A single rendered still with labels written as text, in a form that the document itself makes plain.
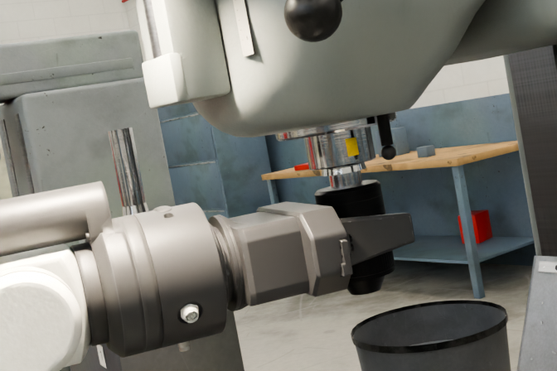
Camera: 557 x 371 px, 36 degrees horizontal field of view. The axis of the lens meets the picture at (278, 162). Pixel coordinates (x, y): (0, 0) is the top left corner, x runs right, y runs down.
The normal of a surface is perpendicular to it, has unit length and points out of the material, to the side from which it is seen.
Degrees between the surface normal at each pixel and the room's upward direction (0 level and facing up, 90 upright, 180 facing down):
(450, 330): 86
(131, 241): 45
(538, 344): 64
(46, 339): 93
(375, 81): 125
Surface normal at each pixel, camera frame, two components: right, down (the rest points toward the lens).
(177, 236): 0.14, -0.64
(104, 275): -0.47, -0.11
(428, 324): -0.19, 0.02
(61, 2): 0.55, -0.06
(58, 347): 0.33, 0.04
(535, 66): -0.81, 0.18
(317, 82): 0.18, 0.54
